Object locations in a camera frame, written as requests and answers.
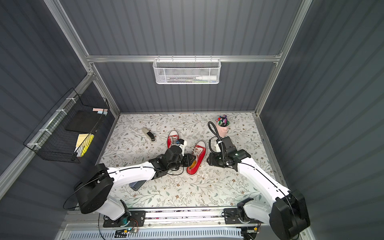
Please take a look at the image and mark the black corrugated cable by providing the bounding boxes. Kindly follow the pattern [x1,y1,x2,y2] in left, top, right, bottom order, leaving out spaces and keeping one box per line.
[207,121,224,154]

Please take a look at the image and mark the pink pen cup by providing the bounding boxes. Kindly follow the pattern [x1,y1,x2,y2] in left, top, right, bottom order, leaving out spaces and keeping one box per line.
[216,123,229,138]

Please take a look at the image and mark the coloured markers in cup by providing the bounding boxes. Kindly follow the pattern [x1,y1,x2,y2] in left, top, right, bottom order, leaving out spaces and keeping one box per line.
[216,115,230,128]

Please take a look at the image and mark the red sneaker one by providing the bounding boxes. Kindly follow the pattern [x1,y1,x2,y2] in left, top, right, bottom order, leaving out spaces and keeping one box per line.
[167,130,180,149]
[187,140,207,176]

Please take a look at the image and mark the yellow insole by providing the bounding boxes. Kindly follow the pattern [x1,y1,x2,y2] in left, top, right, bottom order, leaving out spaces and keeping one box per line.
[189,161,197,171]

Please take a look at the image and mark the white marker in basket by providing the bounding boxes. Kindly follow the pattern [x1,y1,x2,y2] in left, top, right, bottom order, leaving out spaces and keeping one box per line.
[195,76,217,83]

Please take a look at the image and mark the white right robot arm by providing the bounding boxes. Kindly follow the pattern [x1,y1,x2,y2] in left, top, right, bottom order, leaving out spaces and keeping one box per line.
[207,137,311,240]

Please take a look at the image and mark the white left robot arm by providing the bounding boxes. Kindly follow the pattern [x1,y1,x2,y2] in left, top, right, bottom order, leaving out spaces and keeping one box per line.
[74,146,196,221]

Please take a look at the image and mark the black notebook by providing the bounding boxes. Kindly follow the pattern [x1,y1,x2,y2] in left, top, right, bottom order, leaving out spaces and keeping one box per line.
[65,111,105,134]

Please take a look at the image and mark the white wire mesh basket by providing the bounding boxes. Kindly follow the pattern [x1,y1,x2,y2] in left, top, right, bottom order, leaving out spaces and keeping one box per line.
[153,59,222,85]

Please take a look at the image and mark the grey blue calculator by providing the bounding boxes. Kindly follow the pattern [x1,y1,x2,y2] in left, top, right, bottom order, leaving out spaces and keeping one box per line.
[129,181,146,191]

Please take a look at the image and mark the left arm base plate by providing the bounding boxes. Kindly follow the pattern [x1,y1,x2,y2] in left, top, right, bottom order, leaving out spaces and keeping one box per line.
[103,211,147,228]

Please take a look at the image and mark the yellow sticky note pad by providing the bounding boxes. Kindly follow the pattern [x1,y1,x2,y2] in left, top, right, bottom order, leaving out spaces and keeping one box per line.
[74,134,94,158]

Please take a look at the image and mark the black wire wall basket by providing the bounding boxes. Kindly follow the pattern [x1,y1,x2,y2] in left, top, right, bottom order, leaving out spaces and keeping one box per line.
[24,90,110,163]

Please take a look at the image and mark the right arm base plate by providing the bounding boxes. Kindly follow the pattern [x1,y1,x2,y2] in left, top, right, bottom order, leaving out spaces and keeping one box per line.
[221,208,258,225]

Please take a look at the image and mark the beige and black stapler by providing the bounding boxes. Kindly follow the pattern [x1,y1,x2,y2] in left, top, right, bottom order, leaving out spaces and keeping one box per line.
[142,128,156,142]

